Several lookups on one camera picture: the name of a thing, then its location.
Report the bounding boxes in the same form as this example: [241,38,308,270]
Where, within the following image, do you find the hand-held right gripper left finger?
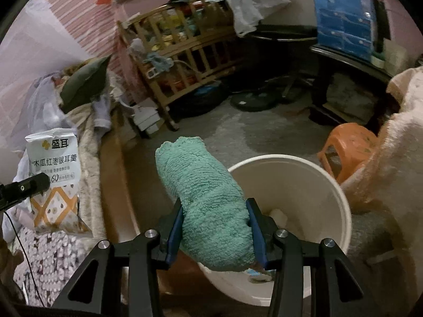
[53,198,184,317]

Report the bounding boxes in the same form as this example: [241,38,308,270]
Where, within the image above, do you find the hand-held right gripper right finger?
[245,198,374,317]

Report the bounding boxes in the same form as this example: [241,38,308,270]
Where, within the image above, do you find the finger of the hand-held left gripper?
[0,173,50,210]

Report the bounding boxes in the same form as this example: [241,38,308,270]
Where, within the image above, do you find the white snack packet orange pattern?
[25,127,90,233]

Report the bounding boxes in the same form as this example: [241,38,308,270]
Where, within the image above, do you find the green fuzzy towel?
[155,136,265,272]

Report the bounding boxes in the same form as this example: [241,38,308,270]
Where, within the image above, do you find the white plastic bucket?
[196,155,351,307]

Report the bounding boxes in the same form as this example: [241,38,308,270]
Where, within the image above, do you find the paper scraps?
[246,266,276,283]

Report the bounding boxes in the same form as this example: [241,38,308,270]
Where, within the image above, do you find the cream quilted bed cover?
[64,106,106,238]

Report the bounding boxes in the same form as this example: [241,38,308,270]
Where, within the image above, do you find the maroon white patterned blanket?
[3,228,96,307]

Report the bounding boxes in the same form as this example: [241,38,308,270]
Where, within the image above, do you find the pale lavender cloth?
[93,94,113,129]

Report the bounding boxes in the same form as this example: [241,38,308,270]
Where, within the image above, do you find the green pillow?
[60,54,111,113]

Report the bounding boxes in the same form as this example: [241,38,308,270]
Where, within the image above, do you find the white cardboard box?
[132,106,161,136]

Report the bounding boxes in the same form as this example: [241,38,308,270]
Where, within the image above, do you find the orange plastic stool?
[317,123,379,184]

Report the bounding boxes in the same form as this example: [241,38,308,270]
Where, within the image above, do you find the black fan base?
[230,87,281,111]

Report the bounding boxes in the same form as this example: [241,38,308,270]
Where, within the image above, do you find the black tire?
[172,84,228,116]

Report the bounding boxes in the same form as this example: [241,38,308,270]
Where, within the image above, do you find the peach fleece blanket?
[340,67,423,215]

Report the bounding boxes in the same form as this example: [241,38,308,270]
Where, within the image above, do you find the wooden crib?
[117,0,245,131]

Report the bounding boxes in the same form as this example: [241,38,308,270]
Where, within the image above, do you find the black desk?
[248,25,394,126]

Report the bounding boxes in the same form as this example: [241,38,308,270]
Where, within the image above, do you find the pale cardboard box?
[372,38,408,76]

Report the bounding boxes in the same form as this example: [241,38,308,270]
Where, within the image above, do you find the white plastic bag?
[206,0,289,37]

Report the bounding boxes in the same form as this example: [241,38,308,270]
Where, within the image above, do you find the blue tissue pack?
[311,0,377,62]

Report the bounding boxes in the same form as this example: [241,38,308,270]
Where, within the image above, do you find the black cable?
[2,209,45,307]

